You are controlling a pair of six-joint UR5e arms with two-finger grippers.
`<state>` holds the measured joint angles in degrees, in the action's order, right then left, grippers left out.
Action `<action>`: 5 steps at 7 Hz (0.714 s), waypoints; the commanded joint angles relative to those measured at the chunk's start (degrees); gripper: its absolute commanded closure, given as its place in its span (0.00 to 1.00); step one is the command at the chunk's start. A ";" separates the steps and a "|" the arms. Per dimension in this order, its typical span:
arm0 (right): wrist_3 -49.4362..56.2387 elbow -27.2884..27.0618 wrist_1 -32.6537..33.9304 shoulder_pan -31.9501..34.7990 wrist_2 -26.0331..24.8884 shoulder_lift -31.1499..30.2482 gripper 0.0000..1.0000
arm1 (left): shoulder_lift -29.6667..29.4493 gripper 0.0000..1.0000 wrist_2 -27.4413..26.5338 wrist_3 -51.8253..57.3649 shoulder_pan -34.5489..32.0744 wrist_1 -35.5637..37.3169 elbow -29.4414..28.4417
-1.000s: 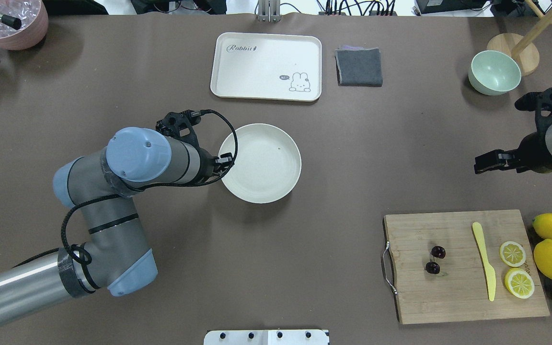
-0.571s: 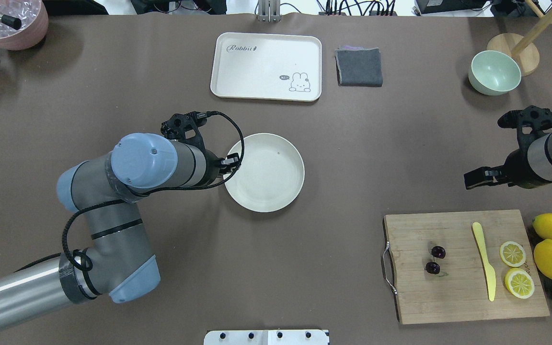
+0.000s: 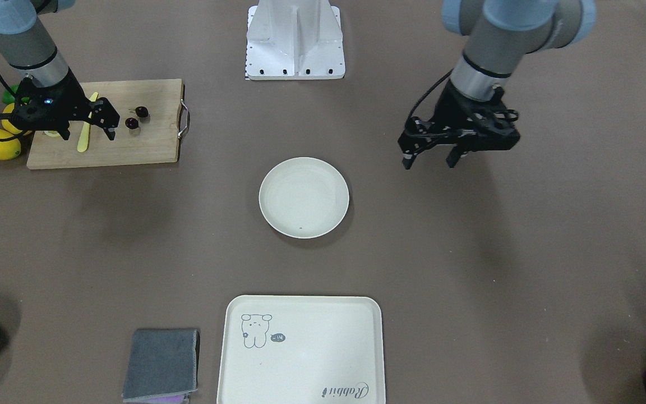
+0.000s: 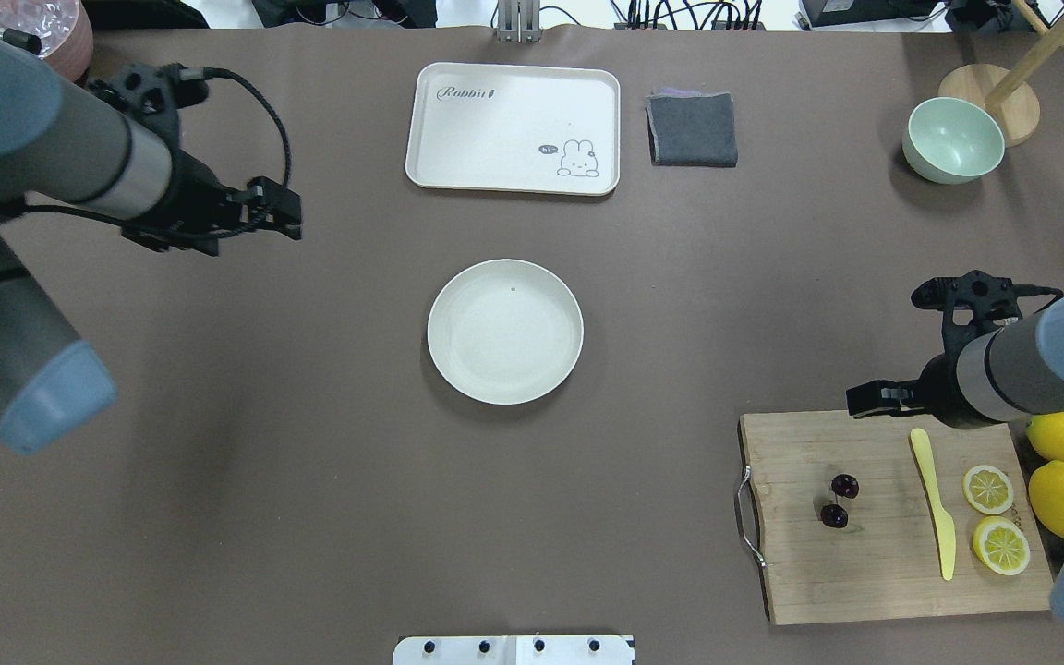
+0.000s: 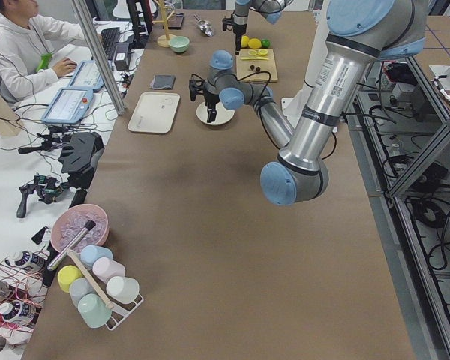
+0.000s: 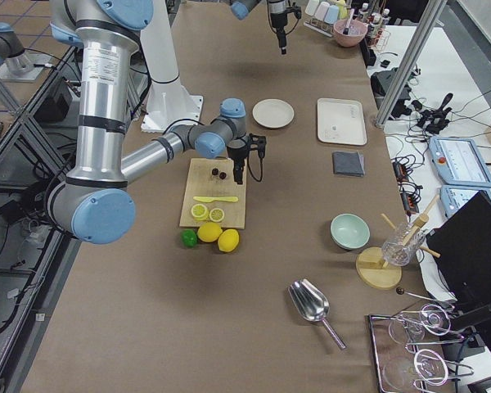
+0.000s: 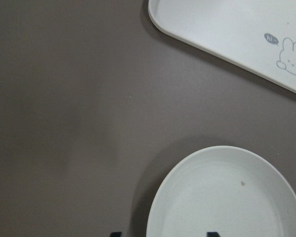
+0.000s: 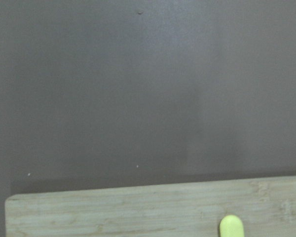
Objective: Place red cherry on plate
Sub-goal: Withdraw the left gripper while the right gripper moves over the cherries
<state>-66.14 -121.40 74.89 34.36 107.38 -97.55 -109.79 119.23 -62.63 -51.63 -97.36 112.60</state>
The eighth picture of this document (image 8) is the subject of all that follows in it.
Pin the yellow plastic knife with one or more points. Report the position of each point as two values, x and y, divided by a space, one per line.
231 226

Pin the wooden cutting board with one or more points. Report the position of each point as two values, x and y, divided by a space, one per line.
266 206

